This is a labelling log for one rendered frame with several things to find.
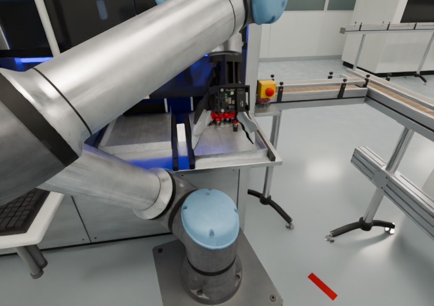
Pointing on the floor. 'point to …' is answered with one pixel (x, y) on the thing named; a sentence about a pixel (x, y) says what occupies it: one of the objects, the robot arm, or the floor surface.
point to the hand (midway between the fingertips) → (223, 146)
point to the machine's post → (252, 52)
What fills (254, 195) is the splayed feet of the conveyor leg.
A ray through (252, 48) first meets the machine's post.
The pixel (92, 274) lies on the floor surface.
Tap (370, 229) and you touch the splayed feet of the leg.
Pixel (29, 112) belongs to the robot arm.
